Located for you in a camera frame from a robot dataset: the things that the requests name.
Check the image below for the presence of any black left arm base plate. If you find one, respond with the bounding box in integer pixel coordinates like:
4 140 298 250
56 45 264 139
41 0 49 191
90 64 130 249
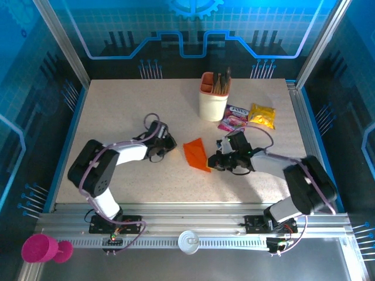
88 215 143 234

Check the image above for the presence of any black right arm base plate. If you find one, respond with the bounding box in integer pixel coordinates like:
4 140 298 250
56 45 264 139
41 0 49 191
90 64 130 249
244 215 298 234

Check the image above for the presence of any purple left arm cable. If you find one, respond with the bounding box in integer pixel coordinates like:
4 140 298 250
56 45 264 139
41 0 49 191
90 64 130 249
79 112 163 255

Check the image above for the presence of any aluminium frame post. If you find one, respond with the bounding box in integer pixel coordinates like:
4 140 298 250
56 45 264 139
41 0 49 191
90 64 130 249
295 0 352 88
32 0 91 88

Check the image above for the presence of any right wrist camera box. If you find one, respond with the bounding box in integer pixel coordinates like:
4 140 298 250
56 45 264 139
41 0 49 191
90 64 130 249
216 136 231 153

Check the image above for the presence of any aluminium frame rail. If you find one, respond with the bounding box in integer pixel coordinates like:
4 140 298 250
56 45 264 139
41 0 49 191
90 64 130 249
35 203 352 238

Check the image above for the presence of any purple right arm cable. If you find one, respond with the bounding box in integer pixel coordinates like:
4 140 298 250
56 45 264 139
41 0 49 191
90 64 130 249
225 126 338 256

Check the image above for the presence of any pink plastic goblet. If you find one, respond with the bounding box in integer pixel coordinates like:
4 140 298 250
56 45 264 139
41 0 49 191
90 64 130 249
21 233 74 264

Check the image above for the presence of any yellow snack bag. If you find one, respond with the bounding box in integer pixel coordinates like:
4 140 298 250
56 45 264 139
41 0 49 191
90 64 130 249
248 102 277 131

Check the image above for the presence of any black utensil handle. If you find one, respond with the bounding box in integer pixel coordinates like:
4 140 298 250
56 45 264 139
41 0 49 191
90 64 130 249
223 66 232 90

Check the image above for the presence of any purple berries candy bag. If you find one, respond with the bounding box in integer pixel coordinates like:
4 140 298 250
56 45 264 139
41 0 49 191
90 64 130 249
217 104 250 134

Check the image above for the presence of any orange cloth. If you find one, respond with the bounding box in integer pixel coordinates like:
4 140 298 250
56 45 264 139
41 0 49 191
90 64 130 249
183 137 212 174

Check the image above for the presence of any brown wooden utensil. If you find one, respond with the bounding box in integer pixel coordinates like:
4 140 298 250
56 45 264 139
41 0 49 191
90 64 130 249
213 73 224 96

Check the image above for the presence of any cream utensil holder orange rim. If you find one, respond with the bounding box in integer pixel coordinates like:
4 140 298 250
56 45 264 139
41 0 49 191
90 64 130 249
199 72 232 122

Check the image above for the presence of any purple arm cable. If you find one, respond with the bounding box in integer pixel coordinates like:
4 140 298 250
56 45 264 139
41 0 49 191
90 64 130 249
79 112 163 255
225 126 338 256

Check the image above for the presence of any white slotted cable duct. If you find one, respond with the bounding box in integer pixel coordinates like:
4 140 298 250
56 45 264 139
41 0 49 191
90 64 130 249
70 237 270 249

